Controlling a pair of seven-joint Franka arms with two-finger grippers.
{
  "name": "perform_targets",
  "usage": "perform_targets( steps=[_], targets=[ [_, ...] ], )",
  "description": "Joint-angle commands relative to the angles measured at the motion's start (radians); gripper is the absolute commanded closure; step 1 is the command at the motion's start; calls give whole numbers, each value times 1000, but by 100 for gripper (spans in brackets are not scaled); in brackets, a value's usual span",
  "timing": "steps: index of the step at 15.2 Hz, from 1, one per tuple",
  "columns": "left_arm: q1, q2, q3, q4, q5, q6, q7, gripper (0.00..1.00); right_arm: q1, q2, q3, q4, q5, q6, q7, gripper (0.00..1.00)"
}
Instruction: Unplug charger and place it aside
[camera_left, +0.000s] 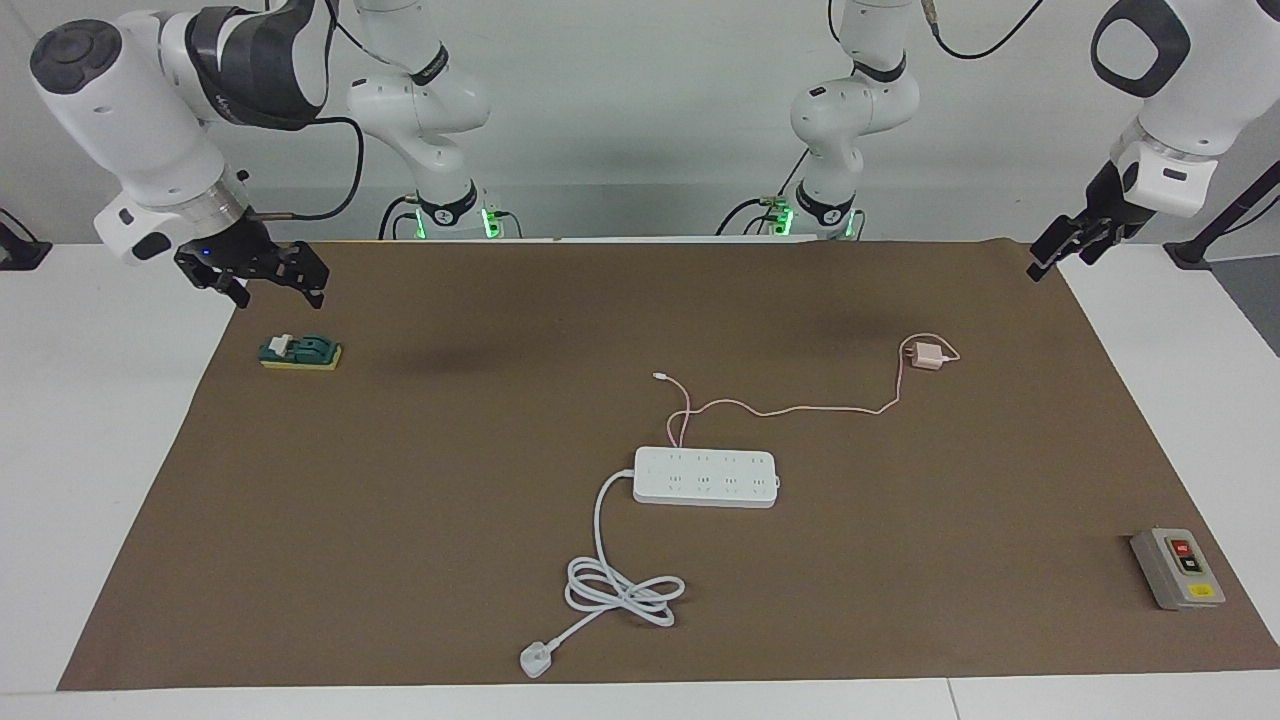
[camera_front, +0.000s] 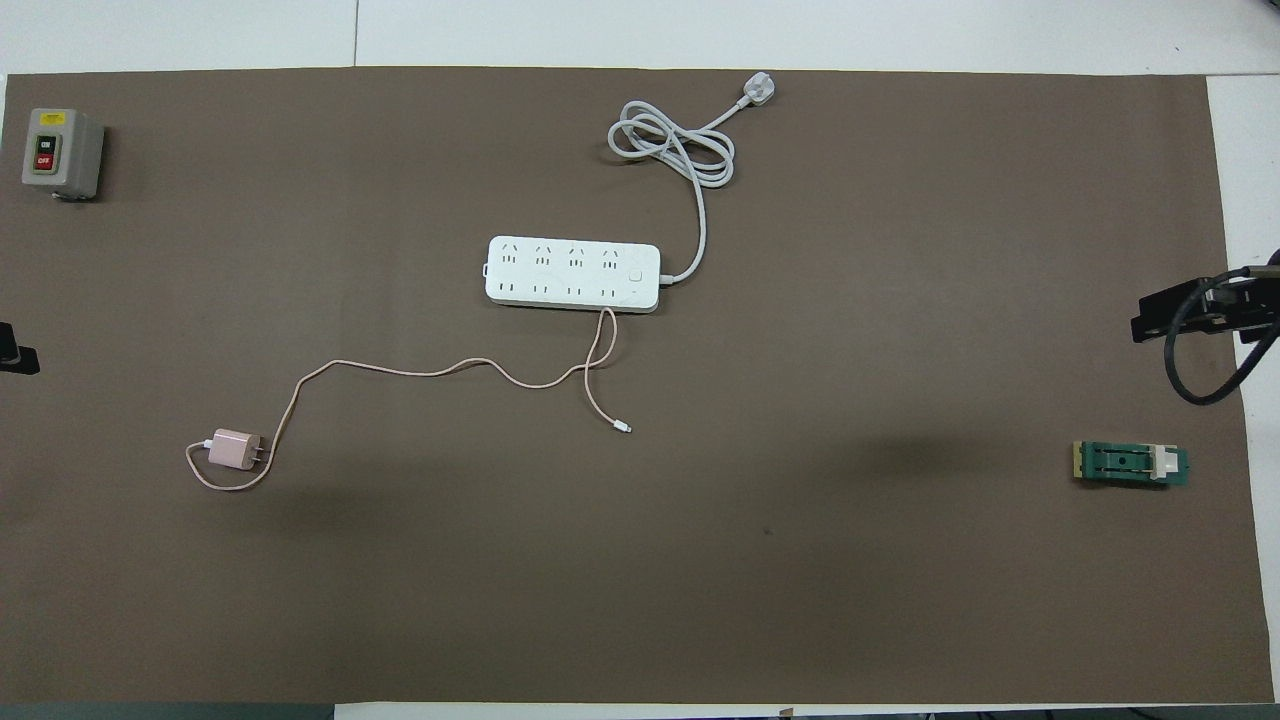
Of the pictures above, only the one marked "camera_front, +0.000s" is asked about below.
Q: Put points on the pink charger adapter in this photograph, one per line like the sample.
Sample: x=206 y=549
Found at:
x=235 y=450

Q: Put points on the grey on-off switch box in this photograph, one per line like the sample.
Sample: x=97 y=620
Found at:
x=62 y=150

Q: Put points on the green circuit board module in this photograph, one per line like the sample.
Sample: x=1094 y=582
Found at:
x=1125 y=463

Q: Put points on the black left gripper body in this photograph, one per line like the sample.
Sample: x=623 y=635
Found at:
x=15 y=355

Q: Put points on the white power strip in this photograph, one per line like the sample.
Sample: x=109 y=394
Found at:
x=580 y=275

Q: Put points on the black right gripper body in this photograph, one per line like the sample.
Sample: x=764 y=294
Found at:
x=1215 y=305

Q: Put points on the brown table mat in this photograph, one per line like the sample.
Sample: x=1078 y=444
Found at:
x=640 y=560

